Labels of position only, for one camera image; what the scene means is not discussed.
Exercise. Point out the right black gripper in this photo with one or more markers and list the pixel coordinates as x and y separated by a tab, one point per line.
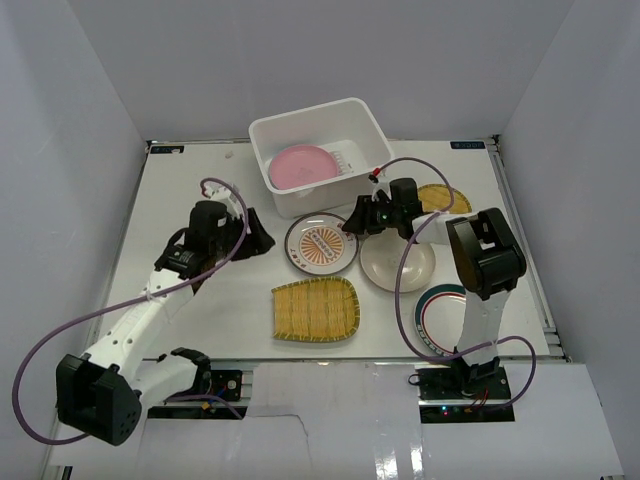
362	218

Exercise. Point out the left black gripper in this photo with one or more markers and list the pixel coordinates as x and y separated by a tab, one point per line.
244	232

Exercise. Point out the orange sunburst pattern plate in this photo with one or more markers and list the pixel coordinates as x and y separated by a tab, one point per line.
316	244

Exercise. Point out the pink plastic plate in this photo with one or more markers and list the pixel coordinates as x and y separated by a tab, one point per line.
301	165

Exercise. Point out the fan-shaped bamboo woven tray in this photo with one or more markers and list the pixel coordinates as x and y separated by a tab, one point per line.
316	310

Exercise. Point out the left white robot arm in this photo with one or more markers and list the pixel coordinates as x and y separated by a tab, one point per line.
104	392

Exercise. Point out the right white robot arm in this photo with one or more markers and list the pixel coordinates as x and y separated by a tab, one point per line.
487	257

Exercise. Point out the white plastic bin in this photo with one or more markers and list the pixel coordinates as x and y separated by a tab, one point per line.
345	128

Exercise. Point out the round bamboo woven plate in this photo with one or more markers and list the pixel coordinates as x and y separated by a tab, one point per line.
437	197

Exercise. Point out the right blue table label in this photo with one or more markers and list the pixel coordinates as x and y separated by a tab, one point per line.
467	145

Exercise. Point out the blue table label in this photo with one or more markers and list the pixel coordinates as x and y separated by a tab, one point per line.
467	145
166	149

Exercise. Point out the green red rimmed plate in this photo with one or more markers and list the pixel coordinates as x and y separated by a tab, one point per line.
439	316

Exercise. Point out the left blue table label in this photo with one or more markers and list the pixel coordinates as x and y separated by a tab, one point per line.
166	149

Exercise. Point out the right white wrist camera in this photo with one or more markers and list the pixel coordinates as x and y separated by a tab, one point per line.
380	183

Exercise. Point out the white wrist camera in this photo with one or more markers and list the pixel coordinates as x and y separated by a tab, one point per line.
380	183
214	191

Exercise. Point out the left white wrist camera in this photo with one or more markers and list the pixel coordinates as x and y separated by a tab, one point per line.
214	191

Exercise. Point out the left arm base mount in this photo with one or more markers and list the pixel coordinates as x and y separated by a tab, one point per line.
188	375

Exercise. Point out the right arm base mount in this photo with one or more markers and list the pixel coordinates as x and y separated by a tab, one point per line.
443	401

